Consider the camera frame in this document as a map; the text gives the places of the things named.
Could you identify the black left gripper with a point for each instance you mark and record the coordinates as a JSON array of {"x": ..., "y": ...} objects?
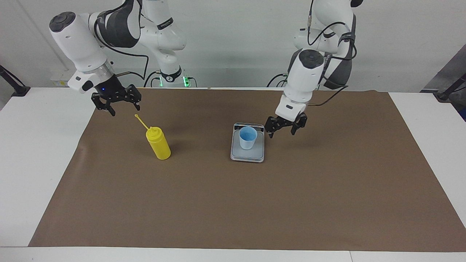
[{"x": 282, "y": 123}]

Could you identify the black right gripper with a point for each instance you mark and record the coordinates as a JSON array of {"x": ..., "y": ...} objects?
[{"x": 113, "y": 92}]

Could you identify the light blue plastic cup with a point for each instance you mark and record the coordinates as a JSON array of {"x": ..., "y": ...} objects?
[{"x": 247, "y": 140}]

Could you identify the yellow squeeze bottle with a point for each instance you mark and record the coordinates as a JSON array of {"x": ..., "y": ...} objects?
[{"x": 158, "y": 143}]

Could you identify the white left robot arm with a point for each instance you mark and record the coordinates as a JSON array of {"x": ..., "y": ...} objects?
[{"x": 304, "y": 76}]

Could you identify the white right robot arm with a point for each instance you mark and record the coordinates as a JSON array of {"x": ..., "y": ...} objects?
[{"x": 80, "y": 43}]

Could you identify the silver digital kitchen scale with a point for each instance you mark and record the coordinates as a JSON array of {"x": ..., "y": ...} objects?
[{"x": 247, "y": 154}]

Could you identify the brown table mat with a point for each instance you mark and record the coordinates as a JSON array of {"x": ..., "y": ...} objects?
[{"x": 233, "y": 203}]

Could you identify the black clamp stand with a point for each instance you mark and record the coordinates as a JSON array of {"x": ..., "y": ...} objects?
[
  {"x": 16, "y": 87},
  {"x": 449, "y": 91}
]

